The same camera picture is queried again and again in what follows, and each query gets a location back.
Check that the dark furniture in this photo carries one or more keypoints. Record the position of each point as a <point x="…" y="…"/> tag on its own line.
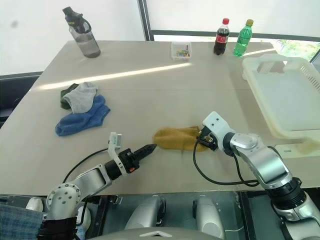
<point x="15" y="95"/>

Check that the mustard yellow sock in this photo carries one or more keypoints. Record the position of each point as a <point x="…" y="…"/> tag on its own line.
<point x="175" y="138"/>

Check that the cola bottle with red cap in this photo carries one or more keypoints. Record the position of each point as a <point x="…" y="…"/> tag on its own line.
<point x="221" y="40"/>

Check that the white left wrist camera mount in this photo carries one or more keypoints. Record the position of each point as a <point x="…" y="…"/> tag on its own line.
<point x="116" y="140"/>

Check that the green soda bottle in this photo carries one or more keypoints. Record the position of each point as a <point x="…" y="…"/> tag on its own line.
<point x="243" y="40"/>

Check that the light grey sock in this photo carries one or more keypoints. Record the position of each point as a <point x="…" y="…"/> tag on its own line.
<point x="80" y="98"/>

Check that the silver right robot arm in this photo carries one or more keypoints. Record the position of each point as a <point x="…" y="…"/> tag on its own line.
<point x="265" y="162"/>

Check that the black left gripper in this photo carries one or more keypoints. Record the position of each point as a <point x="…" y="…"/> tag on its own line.
<point x="128" y="161"/>

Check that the blue sock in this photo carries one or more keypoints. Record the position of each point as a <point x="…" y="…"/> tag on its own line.
<point x="82" y="120"/>

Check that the silver robot leg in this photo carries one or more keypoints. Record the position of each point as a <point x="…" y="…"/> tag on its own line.
<point x="208" y="217"/>
<point x="143" y="215"/>

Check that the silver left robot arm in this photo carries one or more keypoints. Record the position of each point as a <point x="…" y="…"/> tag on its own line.
<point x="90" y="180"/>

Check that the white plastic basket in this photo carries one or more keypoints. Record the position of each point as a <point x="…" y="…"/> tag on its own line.
<point x="287" y="100"/>

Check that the silver right robot leg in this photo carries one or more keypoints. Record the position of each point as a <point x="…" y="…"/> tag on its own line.
<point x="208" y="217"/>

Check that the white shoe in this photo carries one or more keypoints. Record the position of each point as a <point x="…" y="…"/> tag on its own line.
<point x="87" y="216"/>
<point x="33" y="203"/>

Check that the dark window frame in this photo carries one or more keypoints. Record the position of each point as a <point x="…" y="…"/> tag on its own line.
<point x="146" y="20"/>

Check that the small clear plastic container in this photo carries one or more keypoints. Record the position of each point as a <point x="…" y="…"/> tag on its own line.
<point x="181" y="52"/>

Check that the grey black-lidded water bottle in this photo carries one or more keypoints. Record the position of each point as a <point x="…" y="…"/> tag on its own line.
<point x="87" y="42"/>

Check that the silver left robot leg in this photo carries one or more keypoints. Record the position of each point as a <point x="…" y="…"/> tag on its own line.
<point x="143" y="215"/>

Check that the grey robot torso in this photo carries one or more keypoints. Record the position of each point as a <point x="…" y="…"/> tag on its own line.
<point x="155" y="235"/>

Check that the dark green sock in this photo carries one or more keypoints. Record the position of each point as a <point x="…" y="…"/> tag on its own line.
<point x="64" y="102"/>

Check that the blue jeans leg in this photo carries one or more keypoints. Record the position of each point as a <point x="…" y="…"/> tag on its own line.
<point x="20" y="222"/>
<point x="80" y="233"/>

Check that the white plastic tray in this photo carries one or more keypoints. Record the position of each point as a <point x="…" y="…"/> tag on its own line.
<point x="290" y="150"/>

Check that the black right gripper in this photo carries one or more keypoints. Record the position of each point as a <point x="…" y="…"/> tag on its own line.
<point x="208" y="140"/>

